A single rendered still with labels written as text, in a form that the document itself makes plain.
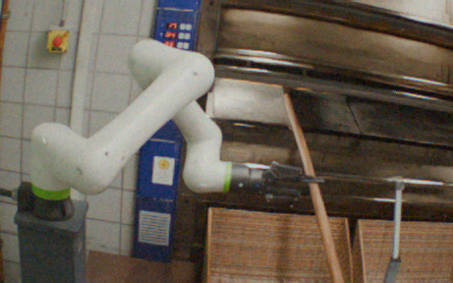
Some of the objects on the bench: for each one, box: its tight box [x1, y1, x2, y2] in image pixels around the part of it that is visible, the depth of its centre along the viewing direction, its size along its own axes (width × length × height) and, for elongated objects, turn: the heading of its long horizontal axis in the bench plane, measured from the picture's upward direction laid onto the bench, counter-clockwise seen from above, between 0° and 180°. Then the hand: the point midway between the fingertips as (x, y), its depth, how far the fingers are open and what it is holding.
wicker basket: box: [351, 219, 453, 283], centre depth 312 cm, size 49×56×28 cm
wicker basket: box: [201, 207, 355, 283], centre depth 309 cm, size 49×56×28 cm
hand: (311, 186), depth 266 cm, fingers closed on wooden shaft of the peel, 3 cm apart
